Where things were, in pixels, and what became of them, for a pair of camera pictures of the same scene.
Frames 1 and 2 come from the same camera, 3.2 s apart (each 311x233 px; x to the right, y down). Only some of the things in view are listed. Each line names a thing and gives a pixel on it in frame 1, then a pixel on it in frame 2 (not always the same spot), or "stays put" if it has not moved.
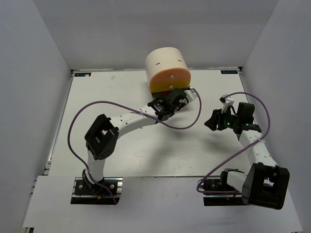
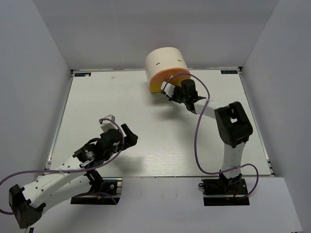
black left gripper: x=184 y=101 → x=130 y=140
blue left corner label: x=82 y=74 stays put
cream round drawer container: x=167 y=69 stays put
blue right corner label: x=229 y=72 stays put
